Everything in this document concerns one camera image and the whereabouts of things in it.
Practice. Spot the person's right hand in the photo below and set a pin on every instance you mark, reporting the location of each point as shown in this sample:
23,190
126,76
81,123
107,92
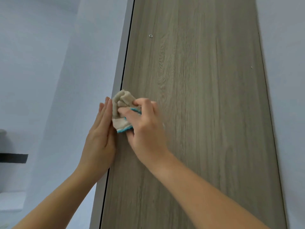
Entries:
147,135

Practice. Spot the person's left hand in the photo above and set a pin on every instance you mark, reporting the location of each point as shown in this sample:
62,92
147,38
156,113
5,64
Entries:
100,147

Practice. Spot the beige cloth with teal edge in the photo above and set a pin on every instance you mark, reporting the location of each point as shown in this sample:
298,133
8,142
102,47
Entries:
121,97

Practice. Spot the person's left forearm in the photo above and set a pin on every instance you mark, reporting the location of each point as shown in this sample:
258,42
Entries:
62,202

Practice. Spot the person's right forearm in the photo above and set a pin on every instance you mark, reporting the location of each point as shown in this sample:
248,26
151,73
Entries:
202,195

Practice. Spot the white low cabinet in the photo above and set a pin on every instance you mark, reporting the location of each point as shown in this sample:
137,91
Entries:
12,200

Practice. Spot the black wall panel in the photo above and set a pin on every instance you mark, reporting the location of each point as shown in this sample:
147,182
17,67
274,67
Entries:
13,158

